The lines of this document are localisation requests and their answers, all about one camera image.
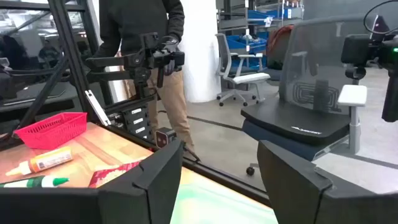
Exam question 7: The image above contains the blue storage bin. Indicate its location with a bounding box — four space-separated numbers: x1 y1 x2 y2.
226 34 267 54
273 7 304 19
248 9 274 26

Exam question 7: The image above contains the red plastic mesh basket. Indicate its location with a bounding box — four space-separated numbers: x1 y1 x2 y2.
14 111 88 151

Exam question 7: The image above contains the small black camera box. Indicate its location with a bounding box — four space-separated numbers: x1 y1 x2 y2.
154 126 177 149

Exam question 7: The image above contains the dark desk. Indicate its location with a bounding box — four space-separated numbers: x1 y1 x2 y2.
0 81 78 113

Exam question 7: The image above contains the person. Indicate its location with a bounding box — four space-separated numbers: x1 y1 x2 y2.
93 0 195 153

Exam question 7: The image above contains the orange paint bottle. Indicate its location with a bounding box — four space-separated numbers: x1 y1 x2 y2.
5 146 74 177

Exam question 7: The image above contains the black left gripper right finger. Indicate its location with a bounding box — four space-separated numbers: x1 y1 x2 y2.
257 139 377 224

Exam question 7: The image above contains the grey white office chair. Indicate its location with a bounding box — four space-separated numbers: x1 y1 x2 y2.
215 33 271 108

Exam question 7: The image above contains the silver aluminium bracket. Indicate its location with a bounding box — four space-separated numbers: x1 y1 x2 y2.
84 89 112 127

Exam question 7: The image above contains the green paint bottle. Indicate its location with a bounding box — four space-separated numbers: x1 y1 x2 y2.
0 175 70 189

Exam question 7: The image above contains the red snack packet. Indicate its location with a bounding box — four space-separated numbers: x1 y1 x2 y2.
88 160 144 189

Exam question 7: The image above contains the black mesh office chair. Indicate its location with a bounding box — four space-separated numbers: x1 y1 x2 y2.
241 15 368 177

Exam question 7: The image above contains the teal translucent plastic bin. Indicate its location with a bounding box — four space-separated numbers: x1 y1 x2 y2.
170 179 279 224

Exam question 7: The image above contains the black box with white labels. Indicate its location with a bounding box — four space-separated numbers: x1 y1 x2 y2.
121 105 152 141

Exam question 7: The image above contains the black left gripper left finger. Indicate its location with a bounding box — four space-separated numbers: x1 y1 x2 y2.
98 138 185 224

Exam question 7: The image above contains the black aluminium table frame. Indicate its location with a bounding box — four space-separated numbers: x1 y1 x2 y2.
0 0 273 208

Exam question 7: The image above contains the metal storage shelf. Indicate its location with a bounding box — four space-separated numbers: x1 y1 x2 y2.
216 0 304 72

